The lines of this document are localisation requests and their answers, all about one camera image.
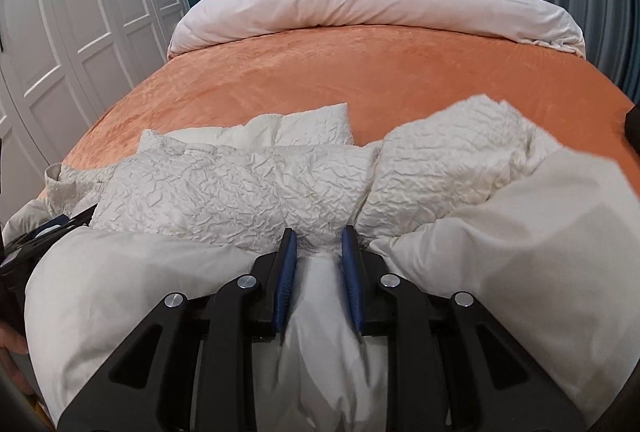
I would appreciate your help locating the person left hand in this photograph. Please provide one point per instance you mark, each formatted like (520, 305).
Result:
(13, 342)

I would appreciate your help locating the orange velvet bed cover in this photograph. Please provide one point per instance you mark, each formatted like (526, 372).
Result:
(386, 75)

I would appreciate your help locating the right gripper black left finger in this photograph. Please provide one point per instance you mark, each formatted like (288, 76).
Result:
(188, 365)

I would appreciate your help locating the black fluffy garment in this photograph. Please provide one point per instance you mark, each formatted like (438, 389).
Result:
(632, 128)

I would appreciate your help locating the white panelled wardrobe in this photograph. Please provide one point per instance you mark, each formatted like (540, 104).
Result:
(64, 63)

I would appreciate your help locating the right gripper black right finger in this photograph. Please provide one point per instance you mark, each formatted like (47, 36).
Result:
(451, 366)

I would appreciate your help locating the cream quilted puffer jacket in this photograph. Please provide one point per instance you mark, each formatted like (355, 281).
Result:
(474, 198)

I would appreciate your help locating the pale pink rolled duvet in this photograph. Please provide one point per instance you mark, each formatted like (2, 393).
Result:
(537, 22)

